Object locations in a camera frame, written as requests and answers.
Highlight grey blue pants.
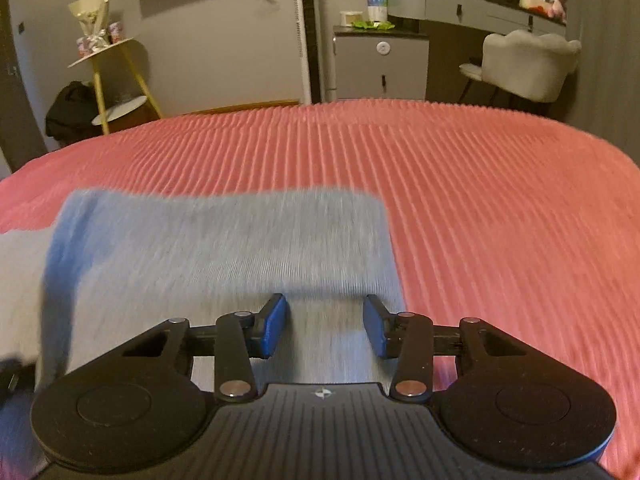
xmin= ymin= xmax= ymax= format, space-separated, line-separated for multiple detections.
xmin=0 ymin=186 xmax=407 ymax=480

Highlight red ribbed bedspread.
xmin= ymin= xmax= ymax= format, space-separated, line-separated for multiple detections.
xmin=1 ymin=101 xmax=639 ymax=479

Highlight black bag on floor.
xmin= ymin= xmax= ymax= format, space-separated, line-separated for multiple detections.
xmin=44 ymin=81 xmax=101 ymax=148

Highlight grey upholstered chair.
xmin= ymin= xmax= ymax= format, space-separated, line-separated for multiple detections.
xmin=459 ymin=29 xmax=582 ymax=104

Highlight grey bedside cabinet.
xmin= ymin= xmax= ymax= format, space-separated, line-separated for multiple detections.
xmin=332 ymin=26 xmax=430 ymax=101

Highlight flower bouquet in paper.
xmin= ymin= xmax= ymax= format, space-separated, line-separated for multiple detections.
xmin=67 ymin=0 xmax=114 ymax=58

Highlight pink plush toy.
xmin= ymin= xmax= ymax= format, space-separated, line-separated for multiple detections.
xmin=547 ymin=0 xmax=566 ymax=23

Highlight green cloth on cabinet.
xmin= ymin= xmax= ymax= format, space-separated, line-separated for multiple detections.
xmin=350 ymin=20 xmax=395 ymax=32

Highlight grey vanity desk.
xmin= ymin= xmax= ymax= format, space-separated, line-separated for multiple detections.
xmin=387 ymin=0 xmax=569 ymax=104

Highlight grey curtain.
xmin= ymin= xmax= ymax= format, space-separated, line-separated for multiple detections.
xmin=550 ymin=0 xmax=639 ymax=162

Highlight white blue cup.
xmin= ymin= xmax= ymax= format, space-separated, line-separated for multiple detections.
xmin=367 ymin=0 xmax=388 ymax=23

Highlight white floor standing unit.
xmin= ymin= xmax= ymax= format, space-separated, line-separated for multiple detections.
xmin=294 ymin=0 xmax=324 ymax=104

